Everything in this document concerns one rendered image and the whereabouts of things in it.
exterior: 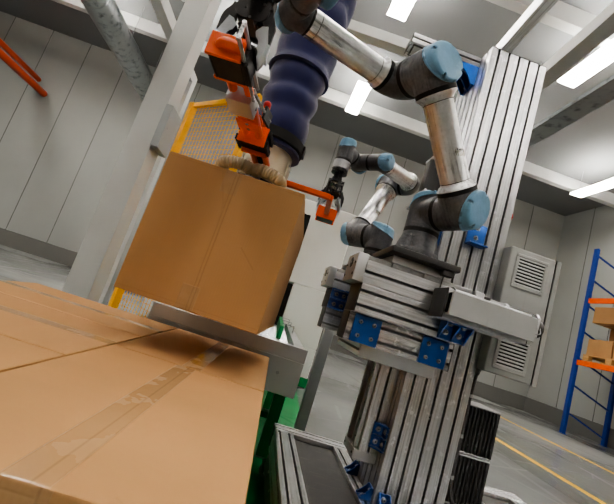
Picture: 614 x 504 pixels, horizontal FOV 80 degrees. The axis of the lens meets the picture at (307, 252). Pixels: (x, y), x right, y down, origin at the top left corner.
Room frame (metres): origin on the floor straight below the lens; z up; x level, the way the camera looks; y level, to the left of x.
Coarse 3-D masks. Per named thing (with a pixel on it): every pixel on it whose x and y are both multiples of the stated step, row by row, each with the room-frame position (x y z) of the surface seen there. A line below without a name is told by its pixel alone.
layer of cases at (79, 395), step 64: (0, 320) 0.85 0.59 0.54; (64, 320) 1.04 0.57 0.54; (128, 320) 1.36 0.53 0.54; (0, 384) 0.54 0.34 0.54; (64, 384) 0.61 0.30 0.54; (128, 384) 0.71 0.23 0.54; (192, 384) 0.83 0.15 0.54; (256, 384) 1.02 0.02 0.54; (0, 448) 0.41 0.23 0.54; (64, 448) 0.44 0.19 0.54; (128, 448) 0.48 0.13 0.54; (192, 448) 0.54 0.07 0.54
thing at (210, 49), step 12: (216, 36) 0.64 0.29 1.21; (228, 36) 0.64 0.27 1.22; (216, 48) 0.64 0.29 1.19; (216, 60) 0.66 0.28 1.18; (228, 60) 0.65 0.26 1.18; (240, 60) 0.64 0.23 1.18; (216, 72) 0.70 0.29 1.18; (228, 72) 0.69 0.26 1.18; (240, 72) 0.67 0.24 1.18; (240, 84) 0.72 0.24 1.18
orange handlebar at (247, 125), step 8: (216, 40) 0.64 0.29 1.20; (224, 40) 0.63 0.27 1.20; (232, 40) 0.63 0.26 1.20; (224, 48) 0.64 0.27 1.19; (232, 48) 0.63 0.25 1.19; (232, 88) 0.77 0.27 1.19; (248, 88) 0.75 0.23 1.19; (248, 96) 0.78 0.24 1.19; (240, 120) 0.90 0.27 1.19; (248, 120) 0.94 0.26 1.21; (256, 120) 0.89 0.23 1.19; (248, 128) 0.94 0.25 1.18; (256, 128) 0.92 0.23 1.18; (256, 136) 0.98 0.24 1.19; (256, 160) 1.18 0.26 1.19; (264, 160) 1.14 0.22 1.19; (288, 184) 1.31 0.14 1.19; (296, 184) 1.31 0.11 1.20; (304, 192) 1.33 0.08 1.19; (312, 192) 1.31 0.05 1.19; (320, 192) 1.31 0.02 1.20; (328, 200) 1.33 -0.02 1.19; (328, 208) 1.42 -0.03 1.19
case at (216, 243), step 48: (192, 192) 0.98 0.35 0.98; (240, 192) 0.98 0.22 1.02; (288, 192) 0.97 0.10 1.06; (144, 240) 0.98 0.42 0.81; (192, 240) 0.98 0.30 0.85; (240, 240) 0.98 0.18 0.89; (288, 240) 0.97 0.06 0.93; (144, 288) 0.98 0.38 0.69; (192, 288) 0.98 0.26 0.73; (240, 288) 0.97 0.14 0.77
